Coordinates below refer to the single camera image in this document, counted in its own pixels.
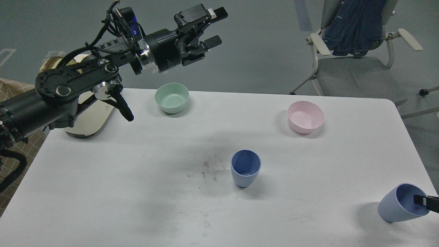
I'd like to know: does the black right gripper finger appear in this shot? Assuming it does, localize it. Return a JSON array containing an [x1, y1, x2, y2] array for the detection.
[[413, 195, 439, 213]]

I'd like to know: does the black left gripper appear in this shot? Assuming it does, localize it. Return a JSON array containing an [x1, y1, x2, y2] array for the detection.
[[144, 4, 228, 72]]

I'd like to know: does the blue cup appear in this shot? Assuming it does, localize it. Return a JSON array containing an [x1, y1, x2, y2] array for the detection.
[[377, 183, 430, 223], [230, 150, 262, 188]]

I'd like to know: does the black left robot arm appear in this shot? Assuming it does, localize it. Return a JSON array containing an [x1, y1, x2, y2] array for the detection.
[[1, 0, 228, 192]]

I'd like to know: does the green bowl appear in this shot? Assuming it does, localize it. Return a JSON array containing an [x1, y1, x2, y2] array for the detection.
[[155, 83, 189, 114]]

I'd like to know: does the pink bowl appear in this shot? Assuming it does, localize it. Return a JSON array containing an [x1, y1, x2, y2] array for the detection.
[[287, 101, 324, 134]]

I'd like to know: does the cream toaster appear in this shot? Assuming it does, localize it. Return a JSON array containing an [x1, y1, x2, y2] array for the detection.
[[63, 54, 114, 139]]

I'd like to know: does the grey office chair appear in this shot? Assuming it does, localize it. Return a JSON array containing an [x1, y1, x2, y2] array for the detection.
[[290, 0, 423, 107]]

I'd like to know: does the blue denim jacket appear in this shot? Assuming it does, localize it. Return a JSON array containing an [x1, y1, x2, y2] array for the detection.
[[323, 0, 387, 57]]

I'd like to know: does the rear bread slice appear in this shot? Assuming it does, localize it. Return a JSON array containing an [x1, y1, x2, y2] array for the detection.
[[39, 56, 63, 73]]

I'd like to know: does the brown checkered cloth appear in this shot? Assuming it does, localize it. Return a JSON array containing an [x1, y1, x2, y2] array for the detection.
[[0, 78, 47, 216]]

